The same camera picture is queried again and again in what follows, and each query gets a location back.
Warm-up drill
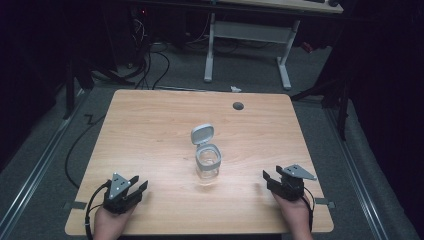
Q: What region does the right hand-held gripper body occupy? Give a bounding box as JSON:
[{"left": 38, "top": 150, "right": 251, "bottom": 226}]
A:
[{"left": 268, "top": 163, "right": 318, "bottom": 202}]

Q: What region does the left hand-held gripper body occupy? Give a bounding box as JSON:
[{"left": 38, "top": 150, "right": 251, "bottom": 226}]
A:
[{"left": 102, "top": 172, "right": 144, "bottom": 215}]

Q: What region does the clear jar with grey lid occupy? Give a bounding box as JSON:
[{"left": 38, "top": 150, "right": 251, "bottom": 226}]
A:
[{"left": 190, "top": 123, "right": 223, "bottom": 185}]

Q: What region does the person's left hand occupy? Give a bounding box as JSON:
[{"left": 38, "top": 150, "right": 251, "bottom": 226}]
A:
[{"left": 92, "top": 203, "right": 137, "bottom": 240}]

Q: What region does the grey tape strip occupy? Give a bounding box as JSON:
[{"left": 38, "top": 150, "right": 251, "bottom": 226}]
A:
[
  {"left": 63, "top": 200, "right": 88, "bottom": 211},
  {"left": 314, "top": 197, "right": 336, "bottom": 210}
]

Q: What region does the black stand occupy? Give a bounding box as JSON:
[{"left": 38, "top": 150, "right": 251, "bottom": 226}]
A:
[
  {"left": 62, "top": 59, "right": 96, "bottom": 120},
  {"left": 290, "top": 76, "right": 351, "bottom": 142}
]

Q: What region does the white-legged desk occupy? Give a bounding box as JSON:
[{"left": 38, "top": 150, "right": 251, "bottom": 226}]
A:
[{"left": 203, "top": 0, "right": 345, "bottom": 91}]

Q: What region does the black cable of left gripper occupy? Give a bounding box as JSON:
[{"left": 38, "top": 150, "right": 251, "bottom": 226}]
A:
[{"left": 84, "top": 180, "right": 112, "bottom": 240}]

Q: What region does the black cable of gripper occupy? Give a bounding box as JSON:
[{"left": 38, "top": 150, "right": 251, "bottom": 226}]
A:
[
  {"left": 84, "top": 180, "right": 112, "bottom": 240},
  {"left": 301, "top": 186, "right": 316, "bottom": 233}
]

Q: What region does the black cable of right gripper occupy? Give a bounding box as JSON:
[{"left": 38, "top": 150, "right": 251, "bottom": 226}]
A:
[{"left": 301, "top": 186, "right": 316, "bottom": 233}]

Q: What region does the black floor cable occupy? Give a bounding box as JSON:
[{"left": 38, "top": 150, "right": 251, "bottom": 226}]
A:
[{"left": 64, "top": 113, "right": 107, "bottom": 190}]

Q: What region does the metal floor rail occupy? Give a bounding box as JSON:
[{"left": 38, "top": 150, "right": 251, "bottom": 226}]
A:
[
  {"left": 325, "top": 108, "right": 391, "bottom": 240},
  {"left": 0, "top": 89, "right": 88, "bottom": 240}
]

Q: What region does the bundle of black cables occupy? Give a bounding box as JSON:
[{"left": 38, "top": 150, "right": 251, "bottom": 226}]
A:
[{"left": 126, "top": 16, "right": 171, "bottom": 91}]

